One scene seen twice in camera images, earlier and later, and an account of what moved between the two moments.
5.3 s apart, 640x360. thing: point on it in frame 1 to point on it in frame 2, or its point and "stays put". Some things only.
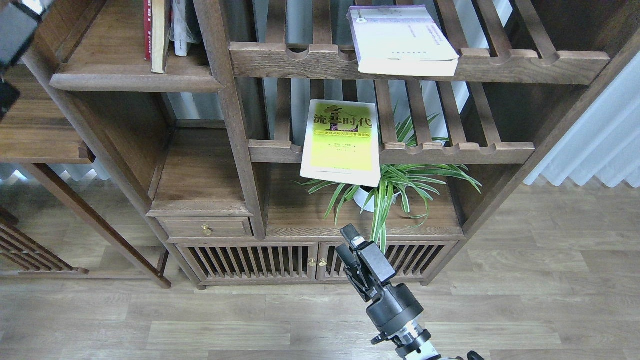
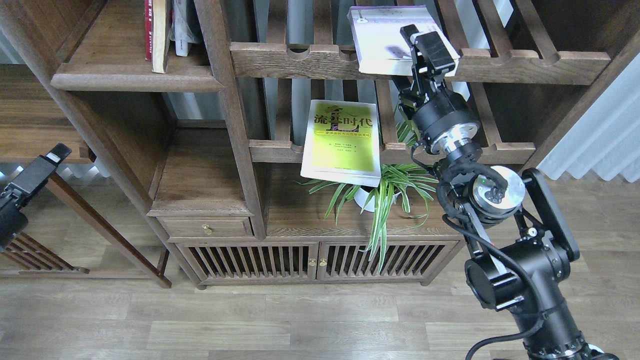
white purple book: x=400 y=39 stays put
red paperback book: x=147 y=29 stays put
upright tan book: x=158 y=31 stays put
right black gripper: x=397 y=306 to x=442 y=119
